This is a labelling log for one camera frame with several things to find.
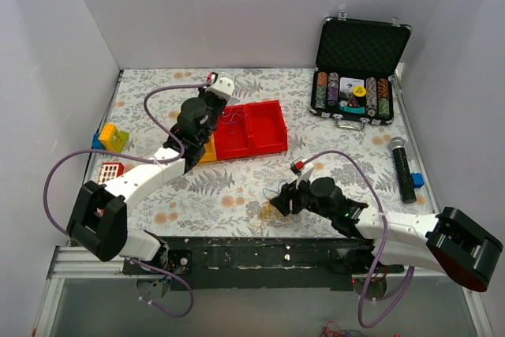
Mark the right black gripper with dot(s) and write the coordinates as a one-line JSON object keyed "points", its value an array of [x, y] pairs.
{"points": [[292, 199]]}

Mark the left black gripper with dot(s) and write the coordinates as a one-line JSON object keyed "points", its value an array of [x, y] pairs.
{"points": [[215, 99]]}

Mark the yellow plastic bin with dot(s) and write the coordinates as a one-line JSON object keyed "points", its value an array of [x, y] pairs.
{"points": [[210, 154]]}

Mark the red plastic bin tray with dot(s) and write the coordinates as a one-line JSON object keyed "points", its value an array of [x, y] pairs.
{"points": [[251, 129]]}

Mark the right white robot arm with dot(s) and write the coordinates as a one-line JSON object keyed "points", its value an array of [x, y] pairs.
{"points": [[449, 242]]}

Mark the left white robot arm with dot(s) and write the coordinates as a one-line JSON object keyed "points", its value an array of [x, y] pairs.
{"points": [[99, 218]]}

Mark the yellow green toy block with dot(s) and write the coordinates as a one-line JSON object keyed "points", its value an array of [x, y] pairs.
{"points": [[112, 138]]}

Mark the black microphone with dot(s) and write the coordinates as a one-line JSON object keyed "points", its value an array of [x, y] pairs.
{"points": [[405, 181]]}

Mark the red white window block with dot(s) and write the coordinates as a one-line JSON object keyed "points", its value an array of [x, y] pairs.
{"points": [[109, 171]]}

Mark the blue toy block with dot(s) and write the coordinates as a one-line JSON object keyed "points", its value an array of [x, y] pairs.
{"points": [[96, 143]]}

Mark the small blue block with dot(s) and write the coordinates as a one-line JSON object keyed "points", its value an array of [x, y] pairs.
{"points": [[417, 180]]}

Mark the black poker chip case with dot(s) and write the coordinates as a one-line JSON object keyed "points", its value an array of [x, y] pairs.
{"points": [[355, 62]]}

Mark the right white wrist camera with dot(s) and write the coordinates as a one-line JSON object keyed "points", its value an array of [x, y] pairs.
{"points": [[302, 170]]}

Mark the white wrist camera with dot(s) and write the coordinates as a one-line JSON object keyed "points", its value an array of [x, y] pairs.
{"points": [[221, 84], [302, 170]]}

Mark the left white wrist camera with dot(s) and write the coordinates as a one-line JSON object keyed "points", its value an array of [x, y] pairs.
{"points": [[221, 84]]}

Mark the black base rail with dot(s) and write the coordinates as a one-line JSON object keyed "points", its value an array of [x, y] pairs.
{"points": [[254, 263]]}

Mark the aluminium frame rail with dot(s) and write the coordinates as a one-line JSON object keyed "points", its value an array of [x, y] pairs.
{"points": [[78, 263]]}

